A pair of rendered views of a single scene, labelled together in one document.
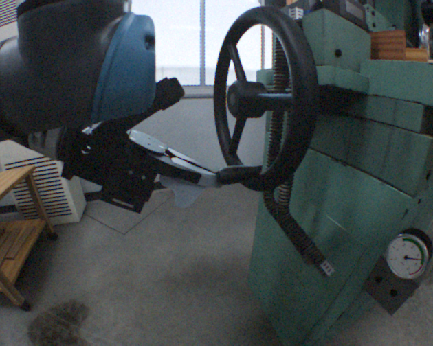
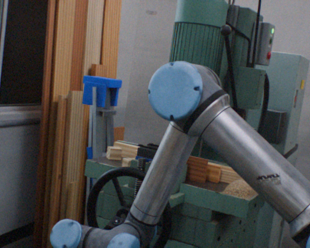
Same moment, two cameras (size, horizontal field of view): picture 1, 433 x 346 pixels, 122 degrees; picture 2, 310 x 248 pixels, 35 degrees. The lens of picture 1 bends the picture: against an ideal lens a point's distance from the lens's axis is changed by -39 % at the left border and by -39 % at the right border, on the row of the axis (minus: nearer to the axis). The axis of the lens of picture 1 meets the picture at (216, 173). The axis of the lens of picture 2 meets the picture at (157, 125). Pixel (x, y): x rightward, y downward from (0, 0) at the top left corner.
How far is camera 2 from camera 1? 1.24 m
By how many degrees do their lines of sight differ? 47
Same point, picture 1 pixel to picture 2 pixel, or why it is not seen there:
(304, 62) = (169, 213)
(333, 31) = not seen: hidden behind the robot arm
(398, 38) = (203, 165)
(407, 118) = (203, 215)
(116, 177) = not seen: outside the picture
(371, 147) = (186, 229)
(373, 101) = (186, 206)
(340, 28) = not seen: hidden behind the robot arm
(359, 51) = (180, 179)
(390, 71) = (196, 193)
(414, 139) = (208, 225)
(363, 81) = (181, 198)
